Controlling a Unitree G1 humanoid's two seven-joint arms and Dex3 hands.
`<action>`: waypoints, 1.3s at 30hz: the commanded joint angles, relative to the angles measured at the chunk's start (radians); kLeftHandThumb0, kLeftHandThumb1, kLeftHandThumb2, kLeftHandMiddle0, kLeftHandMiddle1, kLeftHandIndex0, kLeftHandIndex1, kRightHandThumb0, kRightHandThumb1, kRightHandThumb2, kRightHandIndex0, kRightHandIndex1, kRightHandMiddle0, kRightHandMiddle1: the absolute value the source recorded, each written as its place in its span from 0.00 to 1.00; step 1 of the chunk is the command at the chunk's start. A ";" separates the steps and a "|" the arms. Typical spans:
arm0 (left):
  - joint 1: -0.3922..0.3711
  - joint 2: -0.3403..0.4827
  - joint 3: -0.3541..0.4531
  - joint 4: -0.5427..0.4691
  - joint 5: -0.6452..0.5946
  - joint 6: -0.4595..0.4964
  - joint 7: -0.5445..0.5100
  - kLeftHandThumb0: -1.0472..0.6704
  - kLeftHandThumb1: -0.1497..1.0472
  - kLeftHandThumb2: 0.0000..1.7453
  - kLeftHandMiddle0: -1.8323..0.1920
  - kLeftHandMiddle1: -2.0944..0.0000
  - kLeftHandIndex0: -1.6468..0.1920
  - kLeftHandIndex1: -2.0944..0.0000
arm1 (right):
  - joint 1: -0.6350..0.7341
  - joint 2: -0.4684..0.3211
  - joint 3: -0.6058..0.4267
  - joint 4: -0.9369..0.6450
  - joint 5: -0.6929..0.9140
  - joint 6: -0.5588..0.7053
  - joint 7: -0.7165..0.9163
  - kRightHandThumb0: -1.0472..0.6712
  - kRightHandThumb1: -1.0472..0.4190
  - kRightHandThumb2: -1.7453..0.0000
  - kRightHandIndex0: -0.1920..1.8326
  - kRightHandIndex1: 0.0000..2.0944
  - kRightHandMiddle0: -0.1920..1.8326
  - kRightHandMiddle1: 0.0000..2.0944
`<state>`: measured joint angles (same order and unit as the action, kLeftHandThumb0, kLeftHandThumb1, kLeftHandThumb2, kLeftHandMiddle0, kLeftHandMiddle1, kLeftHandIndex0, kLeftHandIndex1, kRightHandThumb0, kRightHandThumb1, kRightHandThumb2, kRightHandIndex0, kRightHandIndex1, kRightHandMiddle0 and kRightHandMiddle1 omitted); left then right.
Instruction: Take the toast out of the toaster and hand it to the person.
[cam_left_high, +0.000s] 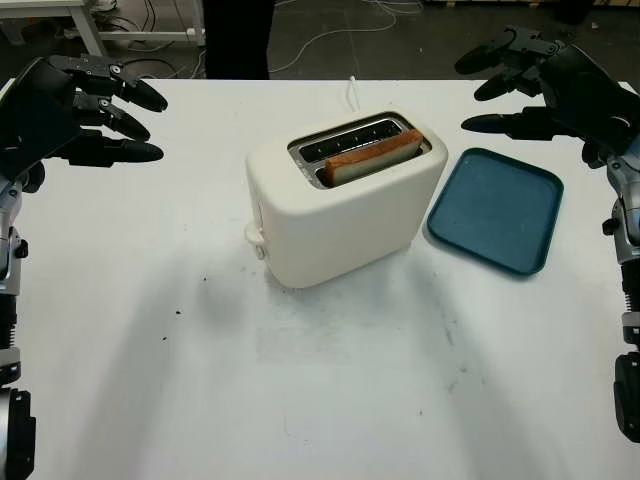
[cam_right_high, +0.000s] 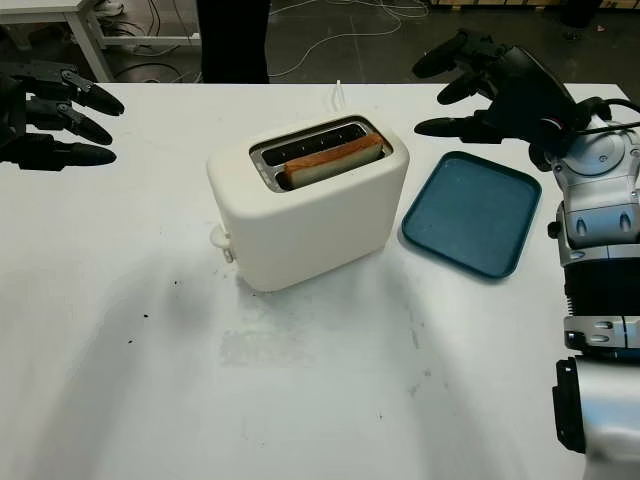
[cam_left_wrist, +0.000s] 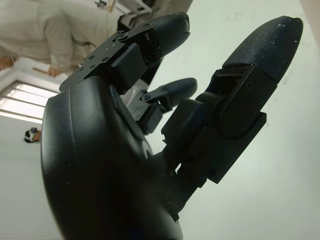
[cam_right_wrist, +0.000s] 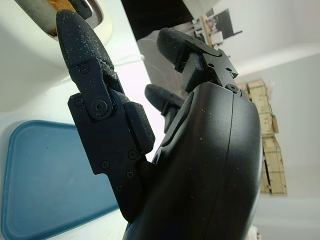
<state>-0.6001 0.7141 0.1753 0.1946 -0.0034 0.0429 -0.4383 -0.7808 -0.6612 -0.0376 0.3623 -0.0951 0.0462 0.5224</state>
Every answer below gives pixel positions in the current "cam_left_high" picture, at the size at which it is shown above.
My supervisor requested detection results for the dark coiled floor cable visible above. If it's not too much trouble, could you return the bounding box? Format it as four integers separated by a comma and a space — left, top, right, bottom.
112, 47, 207, 80

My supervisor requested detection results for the white desk frame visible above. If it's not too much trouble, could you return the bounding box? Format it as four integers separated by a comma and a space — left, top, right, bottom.
0, 0, 207, 71

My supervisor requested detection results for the blue plastic tray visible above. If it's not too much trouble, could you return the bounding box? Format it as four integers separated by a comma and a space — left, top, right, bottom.
423, 147, 565, 280

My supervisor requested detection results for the slice of toast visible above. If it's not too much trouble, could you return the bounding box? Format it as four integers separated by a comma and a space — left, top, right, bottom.
322, 128, 425, 189

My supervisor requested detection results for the white toaster cord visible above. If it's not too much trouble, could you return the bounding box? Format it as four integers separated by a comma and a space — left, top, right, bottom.
344, 74, 362, 114

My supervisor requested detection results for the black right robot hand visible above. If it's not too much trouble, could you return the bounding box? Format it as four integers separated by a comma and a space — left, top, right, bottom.
453, 25, 640, 169

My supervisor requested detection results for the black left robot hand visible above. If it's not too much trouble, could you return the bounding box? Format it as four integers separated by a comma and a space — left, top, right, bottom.
0, 54, 169, 194

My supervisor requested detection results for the cream two-slot toaster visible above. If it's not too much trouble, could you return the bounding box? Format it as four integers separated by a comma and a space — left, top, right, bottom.
244, 110, 449, 290

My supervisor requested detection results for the person in black trousers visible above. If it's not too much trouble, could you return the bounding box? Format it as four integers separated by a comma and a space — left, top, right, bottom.
203, 0, 274, 80

